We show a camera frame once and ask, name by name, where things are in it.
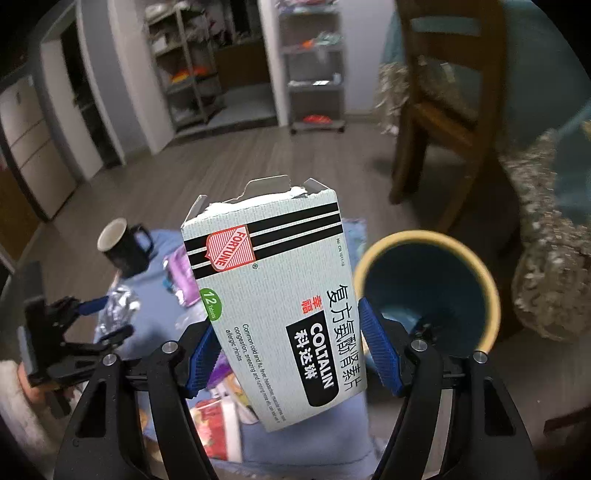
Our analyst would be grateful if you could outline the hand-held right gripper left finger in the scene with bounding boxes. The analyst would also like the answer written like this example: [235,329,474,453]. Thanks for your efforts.
[53,318,223,480]

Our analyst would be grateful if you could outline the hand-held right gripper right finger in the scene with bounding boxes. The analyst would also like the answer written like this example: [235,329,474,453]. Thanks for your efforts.
[358,298,542,480]

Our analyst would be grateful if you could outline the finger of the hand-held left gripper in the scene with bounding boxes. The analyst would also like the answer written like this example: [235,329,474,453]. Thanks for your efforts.
[60,324,136,357]
[48,295,112,324]

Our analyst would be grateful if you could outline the pale green medicine box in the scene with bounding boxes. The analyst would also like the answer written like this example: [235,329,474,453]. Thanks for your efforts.
[181,174,369,433]

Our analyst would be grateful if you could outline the person's left forearm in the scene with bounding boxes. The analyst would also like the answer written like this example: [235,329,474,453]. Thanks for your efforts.
[0,360,56,462]

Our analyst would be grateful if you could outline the crumpled silver foil wrapper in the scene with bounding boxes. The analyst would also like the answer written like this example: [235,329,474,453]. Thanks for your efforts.
[95,285,141,343]

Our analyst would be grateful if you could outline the pink and white wrapper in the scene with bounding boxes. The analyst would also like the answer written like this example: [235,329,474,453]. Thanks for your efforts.
[208,355,260,425]

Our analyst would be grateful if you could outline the black mug with white inside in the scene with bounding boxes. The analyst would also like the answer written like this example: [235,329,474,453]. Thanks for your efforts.
[97,218,154,279]

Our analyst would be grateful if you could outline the red and white packet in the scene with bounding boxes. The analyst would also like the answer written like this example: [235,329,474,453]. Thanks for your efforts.
[189,399,243,462]

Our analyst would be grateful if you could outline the purple snack packet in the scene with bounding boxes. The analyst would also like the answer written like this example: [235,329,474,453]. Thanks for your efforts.
[161,244,209,309]

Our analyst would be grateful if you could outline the blue cloth with red heart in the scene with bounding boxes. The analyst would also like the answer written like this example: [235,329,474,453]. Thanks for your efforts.
[92,219,384,480]

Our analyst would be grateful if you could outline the white cabinet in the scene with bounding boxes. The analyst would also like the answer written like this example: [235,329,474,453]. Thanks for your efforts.
[0,76,78,222]

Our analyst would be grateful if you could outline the wooden chair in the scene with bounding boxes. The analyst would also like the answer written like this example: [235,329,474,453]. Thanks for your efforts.
[389,0,509,232]

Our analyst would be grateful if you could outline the teal lace-trimmed tablecloth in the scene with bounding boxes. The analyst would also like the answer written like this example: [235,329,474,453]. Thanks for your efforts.
[374,0,591,342]

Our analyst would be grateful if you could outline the metal shelf rack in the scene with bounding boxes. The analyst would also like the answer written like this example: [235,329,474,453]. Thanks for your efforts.
[143,4,227,129]

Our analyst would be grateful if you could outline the grey rolling cart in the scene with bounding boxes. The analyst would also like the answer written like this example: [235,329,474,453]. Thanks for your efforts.
[277,0,348,136]

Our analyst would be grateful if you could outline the brown wooden cabinet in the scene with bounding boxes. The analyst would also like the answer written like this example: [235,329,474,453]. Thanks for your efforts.
[212,37,272,89]

